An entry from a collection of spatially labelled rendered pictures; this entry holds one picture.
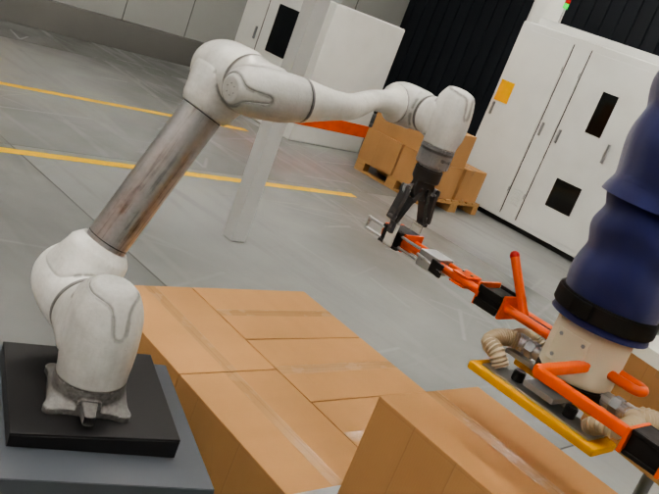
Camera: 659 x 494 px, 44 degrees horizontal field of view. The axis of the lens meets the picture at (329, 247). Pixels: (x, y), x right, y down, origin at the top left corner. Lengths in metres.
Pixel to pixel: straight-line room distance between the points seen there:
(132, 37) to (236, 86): 10.87
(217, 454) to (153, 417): 0.63
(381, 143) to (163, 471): 8.07
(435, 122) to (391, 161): 7.41
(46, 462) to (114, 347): 0.25
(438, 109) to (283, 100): 0.51
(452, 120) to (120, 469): 1.13
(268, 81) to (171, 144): 0.28
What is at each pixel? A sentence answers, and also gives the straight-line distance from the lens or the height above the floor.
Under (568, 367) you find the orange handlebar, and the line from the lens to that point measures 1.74.
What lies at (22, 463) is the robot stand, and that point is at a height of 0.75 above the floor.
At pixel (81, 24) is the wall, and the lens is 12.16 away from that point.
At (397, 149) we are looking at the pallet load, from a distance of 9.47.
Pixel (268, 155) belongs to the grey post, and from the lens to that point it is 5.56.
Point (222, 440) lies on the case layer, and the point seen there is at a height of 0.50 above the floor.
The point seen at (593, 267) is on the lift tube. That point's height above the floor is 1.45.
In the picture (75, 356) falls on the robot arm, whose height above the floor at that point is 0.92.
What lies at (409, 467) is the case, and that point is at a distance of 1.94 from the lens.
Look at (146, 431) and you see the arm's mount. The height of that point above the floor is 0.79.
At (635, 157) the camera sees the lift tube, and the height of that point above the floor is 1.68.
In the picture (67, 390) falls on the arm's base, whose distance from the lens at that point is 1.82.
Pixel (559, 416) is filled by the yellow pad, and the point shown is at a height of 1.14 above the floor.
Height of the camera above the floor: 1.76
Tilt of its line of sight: 16 degrees down
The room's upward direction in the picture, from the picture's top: 21 degrees clockwise
